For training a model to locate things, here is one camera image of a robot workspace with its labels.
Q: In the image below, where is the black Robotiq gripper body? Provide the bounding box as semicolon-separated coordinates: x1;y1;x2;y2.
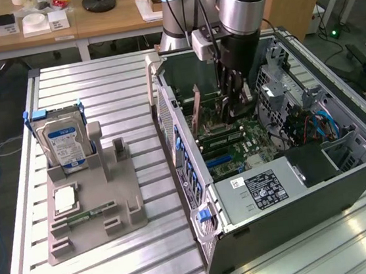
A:
215;28;265;78

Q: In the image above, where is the small plain white box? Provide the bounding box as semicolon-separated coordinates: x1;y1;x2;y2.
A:
47;9;72;32

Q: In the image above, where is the grey metal disk bay cage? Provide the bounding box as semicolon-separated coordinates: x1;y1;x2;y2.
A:
248;37;329;127

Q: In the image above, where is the white box with black top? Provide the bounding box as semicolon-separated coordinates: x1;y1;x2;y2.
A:
0;12;21;37

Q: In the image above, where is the stack of white papers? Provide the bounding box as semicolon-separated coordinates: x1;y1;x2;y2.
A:
134;0;164;24

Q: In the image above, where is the hard disk in blue caddy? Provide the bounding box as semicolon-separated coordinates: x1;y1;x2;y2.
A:
22;98;95;179

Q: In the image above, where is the grey plastic parts rack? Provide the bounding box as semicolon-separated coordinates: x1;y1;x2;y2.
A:
33;115;153;267

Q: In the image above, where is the green RAM stick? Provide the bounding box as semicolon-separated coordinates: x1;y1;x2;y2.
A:
65;207;108;229

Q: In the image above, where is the grey power supply with label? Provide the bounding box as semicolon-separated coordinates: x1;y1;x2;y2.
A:
212;154;312;228

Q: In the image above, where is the graphics card with metal bracket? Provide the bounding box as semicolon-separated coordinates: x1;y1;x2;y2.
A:
186;80;236;137

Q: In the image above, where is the orange wire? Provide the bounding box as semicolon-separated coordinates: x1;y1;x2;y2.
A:
300;114;314;145

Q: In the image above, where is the blue expansion slot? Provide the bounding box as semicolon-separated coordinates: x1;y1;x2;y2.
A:
204;153;234;171

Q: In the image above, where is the long wooden desk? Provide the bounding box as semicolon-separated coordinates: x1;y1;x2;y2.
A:
0;0;259;71

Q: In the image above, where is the open dark grey PC case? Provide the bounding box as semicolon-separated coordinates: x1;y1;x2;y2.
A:
141;16;366;274

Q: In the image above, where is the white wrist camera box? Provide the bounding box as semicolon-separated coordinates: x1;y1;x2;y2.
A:
190;27;220;62

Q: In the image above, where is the silver CPU chip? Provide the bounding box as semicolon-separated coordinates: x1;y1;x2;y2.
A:
52;185;80;216

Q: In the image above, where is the black round lamp base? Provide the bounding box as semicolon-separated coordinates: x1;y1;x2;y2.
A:
81;0;118;15

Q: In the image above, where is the green motherboard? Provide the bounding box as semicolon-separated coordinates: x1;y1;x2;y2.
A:
177;82;290;185

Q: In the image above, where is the blue wire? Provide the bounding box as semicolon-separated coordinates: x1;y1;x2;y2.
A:
311;108;342;145

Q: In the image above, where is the blue case latch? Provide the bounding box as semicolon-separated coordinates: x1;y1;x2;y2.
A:
194;208;212;224

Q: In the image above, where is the black cable behind case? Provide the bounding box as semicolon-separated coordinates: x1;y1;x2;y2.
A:
261;16;279;38

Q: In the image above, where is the installed black RAM stick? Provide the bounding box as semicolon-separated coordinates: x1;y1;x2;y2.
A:
202;133;247;152
197;128;244;145

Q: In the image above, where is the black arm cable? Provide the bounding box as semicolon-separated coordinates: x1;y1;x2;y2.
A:
179;0;227;65

